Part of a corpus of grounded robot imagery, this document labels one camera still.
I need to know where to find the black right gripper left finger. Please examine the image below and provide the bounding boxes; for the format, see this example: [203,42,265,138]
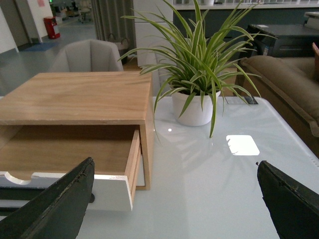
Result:
[0,157,95,239]

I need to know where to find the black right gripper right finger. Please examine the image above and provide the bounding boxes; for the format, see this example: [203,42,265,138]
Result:
[257,160,319,239]

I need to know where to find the white front wooden drawer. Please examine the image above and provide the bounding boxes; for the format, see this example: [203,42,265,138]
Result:
[0,129,141,211]

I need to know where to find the wooden drawer cabinet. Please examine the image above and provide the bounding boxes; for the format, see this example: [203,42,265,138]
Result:
[0,71,154,190]

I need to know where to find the brown sofa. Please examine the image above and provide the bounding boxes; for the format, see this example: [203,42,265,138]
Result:
[236,55,319,155]

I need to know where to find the white plant pot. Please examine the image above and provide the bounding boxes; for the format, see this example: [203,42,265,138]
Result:
[171,93,217,127]

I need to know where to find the grey armchair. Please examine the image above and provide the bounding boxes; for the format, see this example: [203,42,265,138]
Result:
[48,39,124,73]

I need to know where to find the black printer box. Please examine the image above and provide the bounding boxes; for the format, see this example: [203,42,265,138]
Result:
[247,24,319,57]

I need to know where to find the spider plant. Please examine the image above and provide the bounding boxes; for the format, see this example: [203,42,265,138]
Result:
[117,0,277,139]

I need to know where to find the woven basket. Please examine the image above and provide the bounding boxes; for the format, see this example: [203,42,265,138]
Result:
[107,33,129,56]

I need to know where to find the red fire extinguisher box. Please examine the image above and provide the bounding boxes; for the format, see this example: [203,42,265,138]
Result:
[43,16,60,39]

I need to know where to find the grey curtain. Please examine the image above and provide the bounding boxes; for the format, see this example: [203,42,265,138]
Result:
[91,0,136,45]

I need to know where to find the office chair far background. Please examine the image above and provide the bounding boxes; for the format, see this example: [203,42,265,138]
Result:
[79,6,91,23]

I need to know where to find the dark counter cabinet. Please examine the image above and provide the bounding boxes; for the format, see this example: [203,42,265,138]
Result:
[172,4,319,48]

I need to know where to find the white cabinet column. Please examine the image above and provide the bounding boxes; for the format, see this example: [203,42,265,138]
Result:
[133,0,175,68]

